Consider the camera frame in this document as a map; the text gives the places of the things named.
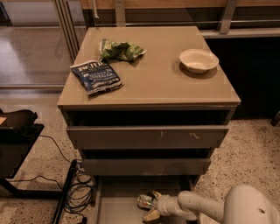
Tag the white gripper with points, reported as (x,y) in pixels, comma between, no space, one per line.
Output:
(165,204)

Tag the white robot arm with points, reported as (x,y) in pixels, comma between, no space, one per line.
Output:
(243,204)

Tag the grey middle drawer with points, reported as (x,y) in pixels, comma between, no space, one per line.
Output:
(146,167)

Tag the grey drawer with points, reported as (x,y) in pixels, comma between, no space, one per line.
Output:
(146,137)
(146,167)
(116,199)

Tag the grey bottom drawer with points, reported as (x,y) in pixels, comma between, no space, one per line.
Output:
(116,199)

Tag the grey top drawer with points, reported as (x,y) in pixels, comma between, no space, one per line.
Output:
(146,137)

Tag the grey drawer cabinet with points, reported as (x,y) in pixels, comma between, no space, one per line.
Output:
(157,90)

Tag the blue vinegar chip bag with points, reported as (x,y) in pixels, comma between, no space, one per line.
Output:
(97,76)

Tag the white bowl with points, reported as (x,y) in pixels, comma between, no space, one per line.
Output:
(198,61)

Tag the black side table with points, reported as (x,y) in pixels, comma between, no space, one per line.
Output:
(18,133)

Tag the green crumpled chip bag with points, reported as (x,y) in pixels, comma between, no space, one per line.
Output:
(126,51)

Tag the metal railing frame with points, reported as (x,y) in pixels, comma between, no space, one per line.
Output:
(221,18)

